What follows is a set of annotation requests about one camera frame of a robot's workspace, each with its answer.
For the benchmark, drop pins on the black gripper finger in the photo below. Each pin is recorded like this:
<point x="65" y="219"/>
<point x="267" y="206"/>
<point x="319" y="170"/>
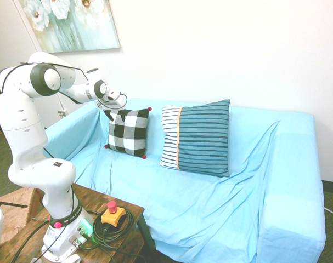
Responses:
<point x="109" y="115"/>
<point x="122" y="114"/>

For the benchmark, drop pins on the white wall outlet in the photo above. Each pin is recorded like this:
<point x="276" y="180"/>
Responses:
<point x="62" y="113"/>

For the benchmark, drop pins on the yellow emergency stop button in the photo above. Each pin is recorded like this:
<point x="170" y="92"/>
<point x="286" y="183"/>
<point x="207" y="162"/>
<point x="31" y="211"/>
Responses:
<point x="112" y="216"/>

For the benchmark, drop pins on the floral canvas painting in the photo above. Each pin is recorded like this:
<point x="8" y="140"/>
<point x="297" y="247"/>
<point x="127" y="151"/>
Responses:
<point x="73" y="24"/>

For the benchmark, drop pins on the blue white striped pillow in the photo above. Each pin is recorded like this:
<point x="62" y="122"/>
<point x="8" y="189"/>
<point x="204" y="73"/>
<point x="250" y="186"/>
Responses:
<point x="202" y="137"/>

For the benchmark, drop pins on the black tripod leg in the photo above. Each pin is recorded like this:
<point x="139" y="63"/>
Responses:
<point x="10" y="204"/>

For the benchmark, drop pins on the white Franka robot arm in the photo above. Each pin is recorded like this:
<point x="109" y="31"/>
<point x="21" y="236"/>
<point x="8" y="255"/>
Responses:
<point x="23" y="123"/>

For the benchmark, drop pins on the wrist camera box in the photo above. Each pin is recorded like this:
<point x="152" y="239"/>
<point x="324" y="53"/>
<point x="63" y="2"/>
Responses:
<point x="113" y="95"/>

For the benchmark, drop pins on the wooden side table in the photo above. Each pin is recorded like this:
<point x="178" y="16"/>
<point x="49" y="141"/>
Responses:
<point x="97" y="197"/>

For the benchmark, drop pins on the light blue covered sofa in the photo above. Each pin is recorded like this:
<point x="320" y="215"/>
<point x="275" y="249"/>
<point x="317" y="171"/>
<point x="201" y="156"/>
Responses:
<point x="210" y="208"/>

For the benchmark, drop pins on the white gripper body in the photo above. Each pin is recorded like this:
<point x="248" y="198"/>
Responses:
<point x="112" y="104"/>

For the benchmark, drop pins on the black white checkered pillow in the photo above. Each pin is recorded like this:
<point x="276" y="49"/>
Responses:
<point x="127" y="131"/>

